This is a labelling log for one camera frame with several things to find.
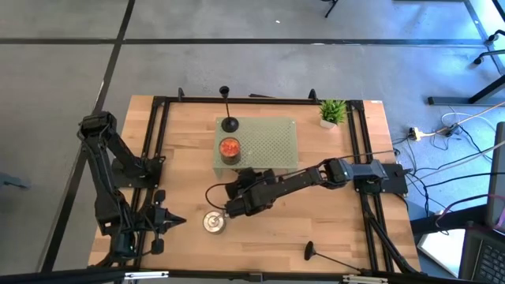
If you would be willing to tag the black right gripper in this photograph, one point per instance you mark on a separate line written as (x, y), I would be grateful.
(248, 187)

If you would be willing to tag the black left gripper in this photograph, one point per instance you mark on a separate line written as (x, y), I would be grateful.
(144, 221)

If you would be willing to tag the green perforated metal shelf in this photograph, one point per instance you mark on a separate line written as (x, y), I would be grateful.
(268, 146)

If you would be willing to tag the orange scented candle tin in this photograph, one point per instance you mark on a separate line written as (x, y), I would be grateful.
(230, 150)

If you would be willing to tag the silver candle tin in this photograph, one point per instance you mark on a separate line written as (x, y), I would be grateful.
(214, 222)

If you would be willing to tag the black candlestick holder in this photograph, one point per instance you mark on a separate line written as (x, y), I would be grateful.
(229, 124)
(309, 250)

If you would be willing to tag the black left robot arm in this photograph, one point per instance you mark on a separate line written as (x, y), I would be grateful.
(102, 177)

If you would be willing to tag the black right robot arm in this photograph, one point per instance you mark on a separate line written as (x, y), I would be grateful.
(355, 171)

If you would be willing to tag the black crossbar with silver brackets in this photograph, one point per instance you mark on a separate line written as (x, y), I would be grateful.
(79, 276)

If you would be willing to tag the green plant in white pot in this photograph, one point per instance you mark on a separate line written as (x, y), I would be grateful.
(333, 112)

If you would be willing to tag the white power strip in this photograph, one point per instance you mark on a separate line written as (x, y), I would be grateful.
(415, 134)

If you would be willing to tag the black tripod leg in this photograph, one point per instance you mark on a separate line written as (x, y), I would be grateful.
(330, 8)

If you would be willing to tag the white flat board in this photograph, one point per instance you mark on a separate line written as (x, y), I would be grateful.
(438, 248)

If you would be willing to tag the black power adapter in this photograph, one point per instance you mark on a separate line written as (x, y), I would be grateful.
(450, 129)

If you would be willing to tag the black desk foot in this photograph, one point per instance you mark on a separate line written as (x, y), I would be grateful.
(461, 100)

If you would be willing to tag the dark computer monitor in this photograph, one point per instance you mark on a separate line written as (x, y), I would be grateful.
(498, 177)

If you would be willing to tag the dark laptop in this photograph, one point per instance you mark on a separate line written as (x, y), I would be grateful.
(489, 262)

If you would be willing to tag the black chair caster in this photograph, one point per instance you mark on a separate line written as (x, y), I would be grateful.
(491, 38)
(478, 60)

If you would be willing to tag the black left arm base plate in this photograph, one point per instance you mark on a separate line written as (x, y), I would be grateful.
(154, 179)

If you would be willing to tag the black aluminium table frame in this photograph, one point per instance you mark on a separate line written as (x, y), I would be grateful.
(197, 99)

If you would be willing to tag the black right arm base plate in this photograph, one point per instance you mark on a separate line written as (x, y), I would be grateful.
(396, 179)

